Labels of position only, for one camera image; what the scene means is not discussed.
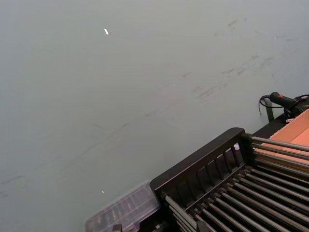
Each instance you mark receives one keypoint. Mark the black rack with steel bars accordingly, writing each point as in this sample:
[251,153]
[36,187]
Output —
[212,166]

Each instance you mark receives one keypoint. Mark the shallow brown cardboard tray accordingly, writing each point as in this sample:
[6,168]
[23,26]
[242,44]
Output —
[293,134]

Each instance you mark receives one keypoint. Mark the clear plastic case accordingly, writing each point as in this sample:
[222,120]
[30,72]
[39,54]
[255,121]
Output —
[125,207]

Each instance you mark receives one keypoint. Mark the small white plastic piece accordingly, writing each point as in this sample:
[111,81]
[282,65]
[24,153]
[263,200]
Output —
[289,119]

